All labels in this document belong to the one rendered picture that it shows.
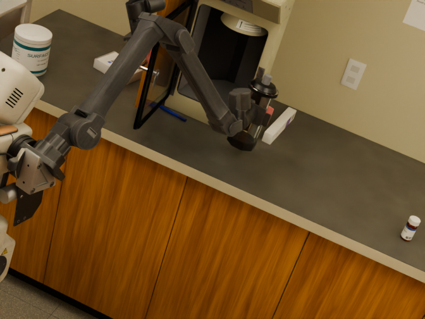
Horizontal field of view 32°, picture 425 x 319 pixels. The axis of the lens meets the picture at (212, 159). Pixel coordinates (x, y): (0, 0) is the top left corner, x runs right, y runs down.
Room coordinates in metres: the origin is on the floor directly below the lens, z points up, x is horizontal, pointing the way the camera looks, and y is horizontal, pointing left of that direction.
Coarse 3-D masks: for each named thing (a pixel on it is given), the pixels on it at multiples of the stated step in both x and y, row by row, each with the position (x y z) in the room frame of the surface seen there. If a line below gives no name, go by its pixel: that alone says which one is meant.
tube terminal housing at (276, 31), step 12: (204, 0) 2.42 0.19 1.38; (216, 0) 2.41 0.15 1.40; (228, 12) 2.40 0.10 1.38; (240, 12) 2.40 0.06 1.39; (288, 12) 2.43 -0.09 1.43; (264, 24) 2.38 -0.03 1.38; (276, 24) 2.37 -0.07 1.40; (276, 36) 2.37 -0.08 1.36; (264, 48) 2.37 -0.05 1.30; (276, 48) 2.44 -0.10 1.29; (264, 60) 2.37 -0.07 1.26; (180, 72) 2.43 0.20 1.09; (264, 72) 2.37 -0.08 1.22; (168, 96) 2.43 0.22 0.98; (180, 96) 2.42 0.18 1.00; (180, 108) 2.42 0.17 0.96; (192, 108) 2.41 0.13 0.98; (204, 120) 2.40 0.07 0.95
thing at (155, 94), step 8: (176, 8) 2.26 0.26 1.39; (168, 16) 2.18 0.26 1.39; (176, 16) 2.26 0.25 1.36; (184, 16) 2.35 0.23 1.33; (184, 24) 2.37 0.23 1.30; (152, 48) 2.11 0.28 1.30; (160, 48) 2.17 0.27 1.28; (152, 56) 2.11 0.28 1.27; (160, 56) 2.19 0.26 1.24; (168, 56) 2.28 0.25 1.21; (160, 64) 2.21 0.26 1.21; (168, 64) 2.31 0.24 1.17; (160, 72) 2.24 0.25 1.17; (168, 72) 2.33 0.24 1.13; (144, 80) 2.11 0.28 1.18; (152, 80) 2.17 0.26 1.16; (160, 80) 2.26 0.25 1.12; (168, 80) 2.36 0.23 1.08; (144, 88) 2.11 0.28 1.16; (152, 88) 2.20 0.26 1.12; (160, 88) 2.28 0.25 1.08; (168, 88) 2.39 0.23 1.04; (152, 96) 2.22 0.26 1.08; (160, 96) 2.31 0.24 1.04; (152, 104) 2.24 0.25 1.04; (144, 112) 2.17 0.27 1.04; (136, 120) 2.11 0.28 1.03
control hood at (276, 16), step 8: (256, 0) 2.28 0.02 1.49; (264, 0) 2.27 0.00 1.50; (272, 0) 2.27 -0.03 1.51; (280, 0) 2.29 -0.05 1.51; (288, 0) 2.36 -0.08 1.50; (240, 8) 2.37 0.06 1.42; (256, 8) 2.32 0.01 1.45; (264, 8) 2.30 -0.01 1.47; (272, 8) 2.28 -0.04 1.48; (280, 8) 2.27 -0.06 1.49; (264, 16) 2.34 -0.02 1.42; (272, 16) 2.32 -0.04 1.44; (280, 16) 2.31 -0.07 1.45
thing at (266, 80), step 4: (264, 76) 2.27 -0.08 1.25; (268, 76) 2.27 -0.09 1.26; (252, 80) 2.27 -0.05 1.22; (256, 80) 2.27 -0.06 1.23; (260, 80) 2.28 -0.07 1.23; (264, 80) 2.26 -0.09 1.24; (268, 80) 2.26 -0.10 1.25; (252, 84) 2.25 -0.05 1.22; (256, 84) 2.24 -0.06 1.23; (260, 84) 2.25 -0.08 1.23; (264, 84) 2.26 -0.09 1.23; (268, 84) 2.26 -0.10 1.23; (272, 84) 2.29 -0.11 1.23; (256, 88) 2.23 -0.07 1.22; (260, 88) 2.23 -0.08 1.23; (264, 88) 2.23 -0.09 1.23; (268, 88) 2.24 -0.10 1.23; (272, 88) 2.25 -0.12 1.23; (268, 92) 2.23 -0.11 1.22; (272, 92) 2.24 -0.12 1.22
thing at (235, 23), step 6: (222, 18) 2.46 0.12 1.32; (228, 18) 2.44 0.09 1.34; (234, 18) 2.43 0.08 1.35; (240, 18) 2.43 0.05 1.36; (228, 24) 2.43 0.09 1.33; (234, 24) 2.42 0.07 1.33; (240, 24) 2.42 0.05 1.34; (246, 24) 2.42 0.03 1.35; (252, 24) 2.42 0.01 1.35; (234, 30) 2.41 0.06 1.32; (240, 30) 2.41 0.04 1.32; (246, 30) 2.41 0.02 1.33; (252, 30) 2.42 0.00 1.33; (258, 30) 2.43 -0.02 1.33; (264, 30) 2.46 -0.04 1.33
